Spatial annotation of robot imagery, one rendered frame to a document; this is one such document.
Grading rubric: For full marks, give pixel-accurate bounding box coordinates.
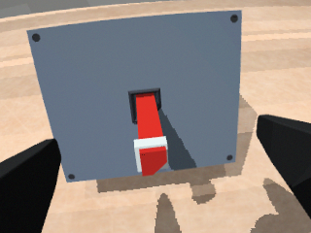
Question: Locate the grey sloped panel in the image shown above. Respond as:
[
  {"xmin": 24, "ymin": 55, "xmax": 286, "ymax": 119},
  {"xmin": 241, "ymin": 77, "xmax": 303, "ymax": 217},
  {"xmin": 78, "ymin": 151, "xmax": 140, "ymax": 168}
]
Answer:
[{"xmin": 26, "ymin": 11, "xmax": 242, "ymax": 183}]

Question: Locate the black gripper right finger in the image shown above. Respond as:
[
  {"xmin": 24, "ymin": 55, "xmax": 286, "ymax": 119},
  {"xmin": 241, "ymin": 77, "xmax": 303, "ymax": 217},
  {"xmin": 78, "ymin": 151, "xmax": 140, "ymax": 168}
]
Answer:
[{"xmin": 256, "ymin": 114, "xmax": 311, "ymax": 217}]

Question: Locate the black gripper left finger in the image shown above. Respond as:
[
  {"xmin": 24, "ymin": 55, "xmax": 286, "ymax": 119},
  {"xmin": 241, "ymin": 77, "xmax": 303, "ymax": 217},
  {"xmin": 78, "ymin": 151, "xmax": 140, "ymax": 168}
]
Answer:
[{"xmin": 0, "ymin": 139, "xmax": 62, "ymax": 233}]

